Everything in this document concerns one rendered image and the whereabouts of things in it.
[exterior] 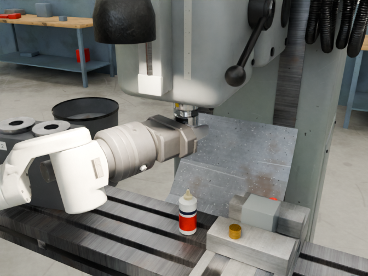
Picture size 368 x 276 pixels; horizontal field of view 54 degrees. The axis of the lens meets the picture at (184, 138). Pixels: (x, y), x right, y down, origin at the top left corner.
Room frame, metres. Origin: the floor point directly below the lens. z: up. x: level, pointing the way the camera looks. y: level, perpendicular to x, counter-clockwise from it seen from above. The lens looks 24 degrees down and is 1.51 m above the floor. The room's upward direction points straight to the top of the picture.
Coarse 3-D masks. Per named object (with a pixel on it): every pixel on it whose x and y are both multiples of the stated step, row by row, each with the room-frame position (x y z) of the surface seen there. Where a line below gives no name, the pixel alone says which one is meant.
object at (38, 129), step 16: (0, 128) 0.82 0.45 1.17; (16, 128) 0.82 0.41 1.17; (32, 128) 0.82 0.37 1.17; (48, 128) 0.84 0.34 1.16; (64, 128) 0.82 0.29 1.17; (0, 144) 0.79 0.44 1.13; (0, 160) 0.80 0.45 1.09; (32, 176) 0.77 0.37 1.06; (32, 192) 0.78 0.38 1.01; (48, 192) 0.76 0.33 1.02; (64, 208) 0.76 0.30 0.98
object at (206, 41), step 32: (192, 0) 0.54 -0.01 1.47; (224, 0) 0.53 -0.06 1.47; (192, 32) 0.54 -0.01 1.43; (224, 32) 0.54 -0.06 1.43; (128, 64) 0.59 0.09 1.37; (192, 64) 0.54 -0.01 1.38; (224, 64) 0.54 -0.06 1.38; (160, 96) 0.57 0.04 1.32; (192, 96) 0.54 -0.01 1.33; (224, 96) 0.54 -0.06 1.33
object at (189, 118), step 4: (176, 112) 0.65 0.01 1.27; (192, 112) 0.65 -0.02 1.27; (196, 112) 0.65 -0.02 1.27; (176, 116) 0.63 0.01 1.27; (180, 116) 0.63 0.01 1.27; (184, 116) 0.63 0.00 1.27; (188, 116) 0.63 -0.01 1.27; (192, 116) 0.63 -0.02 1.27; (196, 116) 0.63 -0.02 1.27; (180, 120) 0.63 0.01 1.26; (184, 120) 0.62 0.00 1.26; (188, 120) 0.62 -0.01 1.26; (192, 120) 0.63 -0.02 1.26
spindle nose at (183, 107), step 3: (174, 105) 0.64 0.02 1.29; (180, 105) 0.63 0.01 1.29; (183, 105) 0.62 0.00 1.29; (186, 105) 0.62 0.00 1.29; (189, 105) 0.62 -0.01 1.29; (177, 108) 0.63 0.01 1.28; (180, 108) 0.63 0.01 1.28; (183, 108) 0.62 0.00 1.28; (186, 108) 0.62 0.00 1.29; (189, 108) 0.62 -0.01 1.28; (192, 108) 0.63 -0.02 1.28; (195, 108) 0.63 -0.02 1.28
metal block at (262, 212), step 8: (248, 200) 0.59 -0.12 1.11; (256, 200) 0.59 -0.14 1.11; (264, 200) 0.59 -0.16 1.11; (272, 200) 0.59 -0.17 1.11; (248, 208) 0.56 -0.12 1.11; (256, 208) 0.56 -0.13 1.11; (264, 208) 0.56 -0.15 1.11; (272, 208) 0.56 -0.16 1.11; (248, 216) 0.56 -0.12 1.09; (256, 216) 0.55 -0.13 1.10; (264, 216) 0.55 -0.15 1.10; (272, 216) 0.54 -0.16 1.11; (248, 224) 0.56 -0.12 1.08; (256, 224) 0.55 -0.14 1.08; (264, 224) 0.55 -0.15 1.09; (272, 224) 0.54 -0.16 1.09
